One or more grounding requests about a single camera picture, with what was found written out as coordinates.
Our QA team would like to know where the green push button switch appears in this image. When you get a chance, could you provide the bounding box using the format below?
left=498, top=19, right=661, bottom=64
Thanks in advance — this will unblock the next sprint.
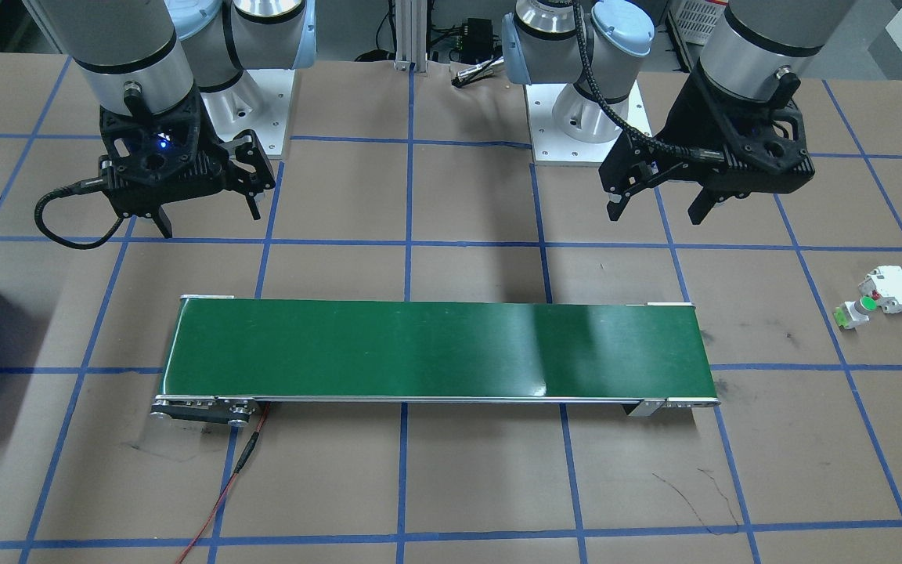
left=832, top=291, right=879, bottom=333

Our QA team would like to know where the green belt conveyor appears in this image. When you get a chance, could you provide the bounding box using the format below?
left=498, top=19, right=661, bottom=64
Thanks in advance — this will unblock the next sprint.
left=150, top=294, right=722, bottom=428

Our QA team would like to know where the red conveyor power cable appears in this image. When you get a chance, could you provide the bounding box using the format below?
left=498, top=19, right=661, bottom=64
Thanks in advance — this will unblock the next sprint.
left=175, top=403, right=272, bottom=564

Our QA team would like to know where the white perforated crate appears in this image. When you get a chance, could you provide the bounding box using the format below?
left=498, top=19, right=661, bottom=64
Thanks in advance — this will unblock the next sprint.
left=670, top=0, right=734, bottom=40

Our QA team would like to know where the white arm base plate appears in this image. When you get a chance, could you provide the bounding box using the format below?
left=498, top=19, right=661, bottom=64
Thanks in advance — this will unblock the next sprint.
left=525, top=78, right=651, bottom=165
left=204, top=69, right=296, bottom=160

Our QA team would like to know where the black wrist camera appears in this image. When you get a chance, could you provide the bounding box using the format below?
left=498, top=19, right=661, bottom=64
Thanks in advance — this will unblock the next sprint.
left=725, top=117, right=816, bottom=195
left=103, top=133, right=225, bottom=219

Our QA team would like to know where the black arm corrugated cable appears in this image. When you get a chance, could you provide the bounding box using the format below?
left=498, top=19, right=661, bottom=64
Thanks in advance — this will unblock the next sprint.
left=571, top=0, right=730, bottom=165

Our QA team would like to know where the white circuit breaker module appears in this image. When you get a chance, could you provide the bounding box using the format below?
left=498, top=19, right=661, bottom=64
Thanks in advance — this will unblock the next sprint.
left=858, top=265, right=902, bottom=314

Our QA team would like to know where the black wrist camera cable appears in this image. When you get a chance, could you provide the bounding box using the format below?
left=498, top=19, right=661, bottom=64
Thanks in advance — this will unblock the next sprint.
left=34, top=179, right=135, bottom=250

